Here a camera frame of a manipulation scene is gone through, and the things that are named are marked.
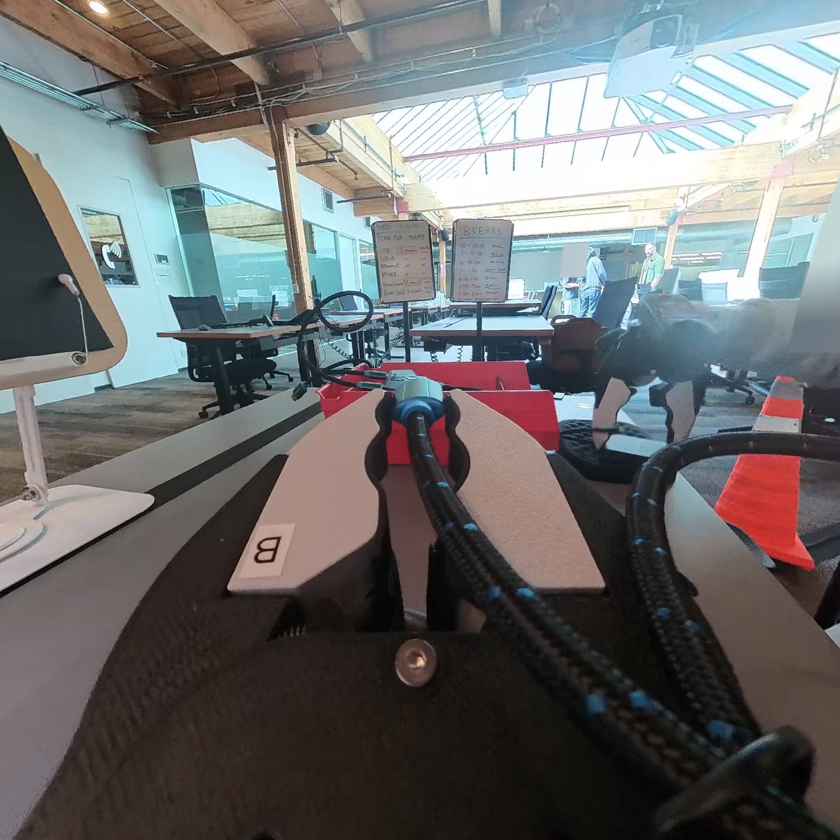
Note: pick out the brown office chair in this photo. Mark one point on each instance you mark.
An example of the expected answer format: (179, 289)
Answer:
(571, 354)

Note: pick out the orange traffic cone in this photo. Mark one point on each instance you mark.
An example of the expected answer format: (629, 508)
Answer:
(761, 499)

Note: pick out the wall phone sign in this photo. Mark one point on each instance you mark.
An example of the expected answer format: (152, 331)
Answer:
(111, 253)

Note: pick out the red plastic bin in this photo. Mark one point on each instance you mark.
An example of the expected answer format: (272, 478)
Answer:
(512, 413)

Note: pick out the handwritten whiteboard on stand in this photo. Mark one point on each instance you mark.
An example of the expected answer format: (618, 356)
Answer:
(400, 262)
(482, 259)

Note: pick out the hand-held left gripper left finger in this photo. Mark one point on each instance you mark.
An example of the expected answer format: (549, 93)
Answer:
(315, 505)

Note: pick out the black office chair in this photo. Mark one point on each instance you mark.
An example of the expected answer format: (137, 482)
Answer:
(617, 302)
(197, 315)

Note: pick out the person's right forearm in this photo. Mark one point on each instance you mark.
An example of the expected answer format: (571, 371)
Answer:
(768, 334)

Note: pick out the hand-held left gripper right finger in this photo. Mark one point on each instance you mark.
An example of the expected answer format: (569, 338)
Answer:
(525, 512)

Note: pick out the black tape strip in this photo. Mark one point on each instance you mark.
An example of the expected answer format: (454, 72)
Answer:
(229, 453)

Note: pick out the black panel with wooden edge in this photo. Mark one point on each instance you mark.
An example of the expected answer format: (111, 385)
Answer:
(39, 275)

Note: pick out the wooden office desk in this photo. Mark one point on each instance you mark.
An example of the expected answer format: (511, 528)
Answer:
(485, 326)
(229, 331)

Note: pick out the white ceiling projector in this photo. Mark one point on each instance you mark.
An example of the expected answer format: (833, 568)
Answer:
(643, 59)

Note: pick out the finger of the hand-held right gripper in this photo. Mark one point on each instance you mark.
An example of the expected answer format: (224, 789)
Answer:
(611, 407)
(679, 410)

